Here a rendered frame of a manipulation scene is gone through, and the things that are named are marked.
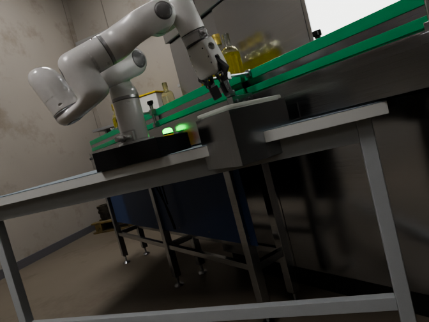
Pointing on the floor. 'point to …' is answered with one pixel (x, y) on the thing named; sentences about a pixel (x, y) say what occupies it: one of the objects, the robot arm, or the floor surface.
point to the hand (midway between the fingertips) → (221, 91)
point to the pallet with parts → (101, 226)
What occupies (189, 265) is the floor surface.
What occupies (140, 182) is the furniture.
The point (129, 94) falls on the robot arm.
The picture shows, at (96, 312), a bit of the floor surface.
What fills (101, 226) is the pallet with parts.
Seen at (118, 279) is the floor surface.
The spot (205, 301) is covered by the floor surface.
